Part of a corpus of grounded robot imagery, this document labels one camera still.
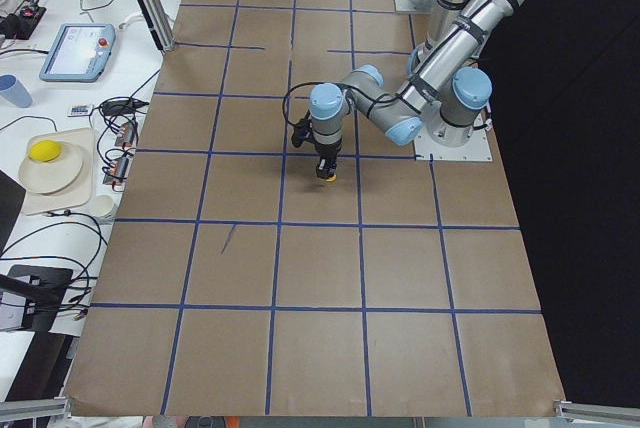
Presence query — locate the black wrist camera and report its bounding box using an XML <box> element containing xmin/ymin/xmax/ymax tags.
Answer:
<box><xmin>291</xmin><ymin>116</ymin><xmax>314</xmax><ymax>148</ymax></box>

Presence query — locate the small colourful card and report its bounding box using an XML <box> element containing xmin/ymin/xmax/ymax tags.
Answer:
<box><xmin>68</xmin><ymin>104</ymin><xmax>94</xmax><ymax>118</ymax></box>

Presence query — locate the upper small circuit board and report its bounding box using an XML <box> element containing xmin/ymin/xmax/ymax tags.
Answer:
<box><xmin>114</xmin><ymin>120</ymin><xmax>138</xmax><ymax>148</ymax></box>

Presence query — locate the beige round plate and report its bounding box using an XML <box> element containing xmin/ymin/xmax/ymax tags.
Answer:
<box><xmin>18</xmin><ymin>143</ymin><xmax>83</xmax><ymax>194</ymax></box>

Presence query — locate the brown paper table cover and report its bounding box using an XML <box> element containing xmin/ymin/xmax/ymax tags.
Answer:
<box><xmin>65</xmin><ymin>0</ymin><xmax>564</xmax><ymax>417</ymax></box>

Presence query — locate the small circuit board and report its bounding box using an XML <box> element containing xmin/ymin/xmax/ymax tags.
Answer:
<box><xmin>114</xmin><ymin>120</ymin><xmax>138</xmax><ymax>148</ymax></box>
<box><xmin>103</xmin><ymin>156</ymin><xmax>130</xmax><ymax>187</ymax></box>

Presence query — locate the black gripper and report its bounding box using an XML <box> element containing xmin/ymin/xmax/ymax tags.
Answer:
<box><xmin>315</xmin><ymin>141</ymin><xmax>341</xmax><ymax>179</ymax></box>

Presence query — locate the lower small circuit board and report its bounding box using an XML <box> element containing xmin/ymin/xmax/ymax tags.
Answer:
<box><xmin>103</xmin><ymin>156</ymin><xmax>130</xmax><ymax>187</ymax></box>

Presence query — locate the light blue plastic cup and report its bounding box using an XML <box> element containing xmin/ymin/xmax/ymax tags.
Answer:
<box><xmin>0</xmin><ymin>74</ymin><xmax>33</xmax><ymax>108</ymax></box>

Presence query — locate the yellow lemon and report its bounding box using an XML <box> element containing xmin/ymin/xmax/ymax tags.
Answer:
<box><xmin>28</xmin><ymin>139</ymin><xmax>62</xmax><ymax>163</ymax></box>

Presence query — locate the blue teach pendant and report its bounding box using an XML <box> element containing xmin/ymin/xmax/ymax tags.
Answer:
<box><xmin>39</xmin><ymin>23</ymin><xmax>116</xmax><ymax>83</ymax></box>

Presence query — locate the black camera stand base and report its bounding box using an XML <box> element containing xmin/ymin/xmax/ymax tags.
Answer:
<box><xmin>1</xmin><ymin>264</ymin><xmax>73</xmax><ymax>332</ymax></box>

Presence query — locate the beige rectangular tray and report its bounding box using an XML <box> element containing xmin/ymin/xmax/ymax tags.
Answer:
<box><xmin>18</xmin><ymin>128</ymin><xmax>95</xmax><ymax>215</ymax></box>

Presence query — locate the black red controller device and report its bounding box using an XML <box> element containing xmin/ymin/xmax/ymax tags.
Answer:
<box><xmin>1</xmin><ymin>5</ymin><xmax>46</xmax><ymax>40</ymax></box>

